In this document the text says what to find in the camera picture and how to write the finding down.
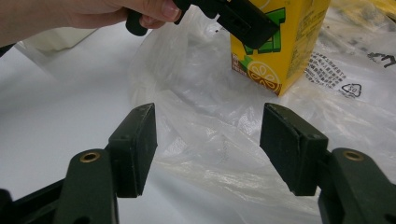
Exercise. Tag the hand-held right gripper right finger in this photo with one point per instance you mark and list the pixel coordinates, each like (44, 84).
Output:
(289, 149)

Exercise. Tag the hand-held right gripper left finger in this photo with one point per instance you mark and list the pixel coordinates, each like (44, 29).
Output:
(134, 149)

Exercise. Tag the yellow drink carton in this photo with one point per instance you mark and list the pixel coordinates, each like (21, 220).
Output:
(295, 46)

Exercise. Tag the clear plastic bag smiley print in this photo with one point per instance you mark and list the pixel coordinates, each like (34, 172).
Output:
(211, 124)

